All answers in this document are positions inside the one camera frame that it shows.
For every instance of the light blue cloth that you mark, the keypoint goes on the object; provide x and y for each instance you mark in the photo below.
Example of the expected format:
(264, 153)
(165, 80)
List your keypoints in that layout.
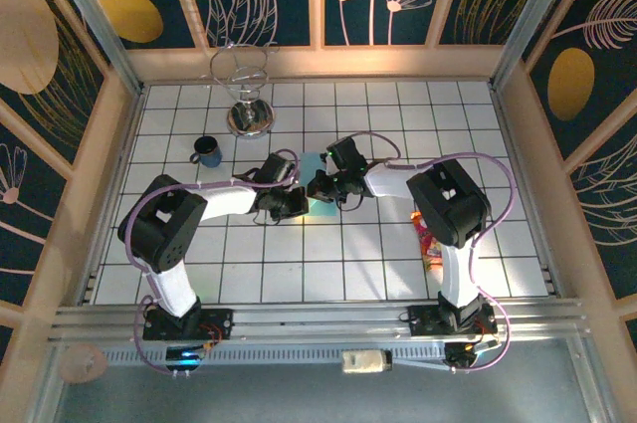
(311, 164)

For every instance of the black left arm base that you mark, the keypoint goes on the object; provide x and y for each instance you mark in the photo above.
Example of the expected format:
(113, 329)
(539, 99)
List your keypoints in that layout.
(219, 323)

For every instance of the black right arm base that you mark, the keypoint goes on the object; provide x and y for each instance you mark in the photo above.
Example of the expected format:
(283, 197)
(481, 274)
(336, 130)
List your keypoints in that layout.
(423, 321)

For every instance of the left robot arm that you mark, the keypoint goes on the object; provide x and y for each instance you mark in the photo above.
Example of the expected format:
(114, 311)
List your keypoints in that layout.
(164, 224)

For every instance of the dark blue ceramic mug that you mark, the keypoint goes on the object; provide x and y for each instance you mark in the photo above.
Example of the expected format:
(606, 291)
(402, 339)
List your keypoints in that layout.
(211, 156)

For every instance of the colourful snack packet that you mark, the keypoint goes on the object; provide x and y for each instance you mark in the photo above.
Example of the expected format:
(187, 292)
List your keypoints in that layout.
(432, 249)

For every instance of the white adapter block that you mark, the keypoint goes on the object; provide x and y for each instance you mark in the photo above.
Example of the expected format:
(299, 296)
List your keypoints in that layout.
(365, 360)

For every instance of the round beige disc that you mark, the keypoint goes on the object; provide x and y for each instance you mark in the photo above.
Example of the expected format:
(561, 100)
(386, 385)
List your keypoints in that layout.
(82, 363)

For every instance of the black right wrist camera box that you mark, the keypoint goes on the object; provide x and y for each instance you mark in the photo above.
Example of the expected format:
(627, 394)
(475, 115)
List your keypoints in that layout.
(346, 156)

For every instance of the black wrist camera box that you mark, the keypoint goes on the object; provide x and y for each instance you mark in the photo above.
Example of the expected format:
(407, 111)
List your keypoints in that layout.
(346, 156)
(276, 169)

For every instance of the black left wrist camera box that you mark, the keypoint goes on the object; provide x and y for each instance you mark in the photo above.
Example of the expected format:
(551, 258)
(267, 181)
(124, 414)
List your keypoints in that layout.
(276, 169)

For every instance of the aluminium mounting rail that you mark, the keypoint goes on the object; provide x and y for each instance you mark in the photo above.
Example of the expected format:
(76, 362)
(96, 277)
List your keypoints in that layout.
(318, 323)

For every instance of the aluminium side rail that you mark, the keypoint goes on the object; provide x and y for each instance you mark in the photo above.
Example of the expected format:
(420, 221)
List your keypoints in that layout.
(526, 194)
(113, 184)

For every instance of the aluminium frame post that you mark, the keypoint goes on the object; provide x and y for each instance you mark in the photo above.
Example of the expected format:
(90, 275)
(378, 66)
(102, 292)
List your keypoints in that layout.
(99, 30)
(532, 5)

